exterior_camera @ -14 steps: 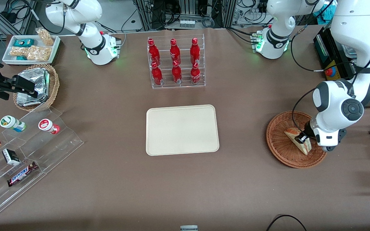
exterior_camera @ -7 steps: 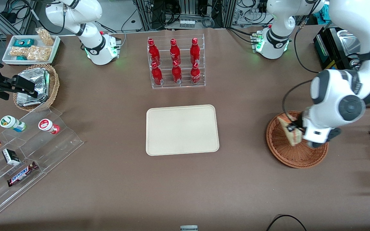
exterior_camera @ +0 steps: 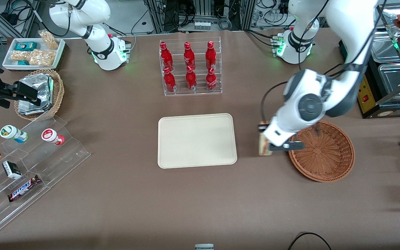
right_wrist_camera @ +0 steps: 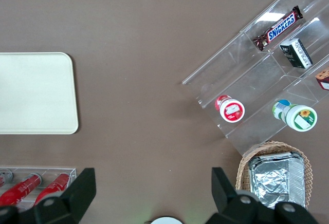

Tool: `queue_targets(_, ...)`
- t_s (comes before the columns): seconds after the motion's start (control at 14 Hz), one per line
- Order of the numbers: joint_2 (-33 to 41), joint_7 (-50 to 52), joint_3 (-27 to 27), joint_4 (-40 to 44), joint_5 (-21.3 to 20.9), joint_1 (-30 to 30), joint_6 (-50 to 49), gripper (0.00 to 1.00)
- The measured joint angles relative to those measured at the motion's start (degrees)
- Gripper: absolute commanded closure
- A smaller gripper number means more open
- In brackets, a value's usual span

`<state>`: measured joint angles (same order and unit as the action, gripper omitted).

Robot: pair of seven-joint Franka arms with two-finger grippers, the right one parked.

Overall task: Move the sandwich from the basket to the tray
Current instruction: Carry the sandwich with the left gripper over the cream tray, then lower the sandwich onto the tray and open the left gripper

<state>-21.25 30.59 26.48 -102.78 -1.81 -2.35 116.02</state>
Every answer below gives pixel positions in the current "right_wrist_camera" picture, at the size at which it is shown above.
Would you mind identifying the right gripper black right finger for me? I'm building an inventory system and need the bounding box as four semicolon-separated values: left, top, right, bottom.
208;167;277;224

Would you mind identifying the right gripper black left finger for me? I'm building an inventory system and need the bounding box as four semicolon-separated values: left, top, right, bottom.
33;167;97;224

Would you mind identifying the deep light wicker basket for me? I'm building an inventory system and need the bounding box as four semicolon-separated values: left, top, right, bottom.
235;141;313;210

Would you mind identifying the cream rectangular serving tray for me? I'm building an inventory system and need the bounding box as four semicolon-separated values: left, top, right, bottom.
0;52;79;135

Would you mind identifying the clear acrylic bottle rack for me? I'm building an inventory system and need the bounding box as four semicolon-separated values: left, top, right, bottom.
0;166;78;209

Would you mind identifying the silver foil container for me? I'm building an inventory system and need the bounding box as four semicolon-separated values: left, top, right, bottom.
247;152;307;210

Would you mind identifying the red lid yogurt cup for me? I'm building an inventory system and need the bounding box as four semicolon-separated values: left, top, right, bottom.
215;94;245;124

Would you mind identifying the green lid yogurt cup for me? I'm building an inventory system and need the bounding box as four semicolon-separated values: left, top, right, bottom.
272;99;318;133

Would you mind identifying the clear acrylic stepped shelf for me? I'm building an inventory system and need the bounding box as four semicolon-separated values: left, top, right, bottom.
181;0;329;157

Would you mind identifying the red cookie box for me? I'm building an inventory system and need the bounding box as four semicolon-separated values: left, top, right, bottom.
315;66;329;91

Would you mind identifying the small black white box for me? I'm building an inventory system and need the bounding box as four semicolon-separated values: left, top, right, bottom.
279;38;314;69

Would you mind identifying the Snickers chocolate bar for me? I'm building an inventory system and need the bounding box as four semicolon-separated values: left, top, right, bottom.
251;5;304;52

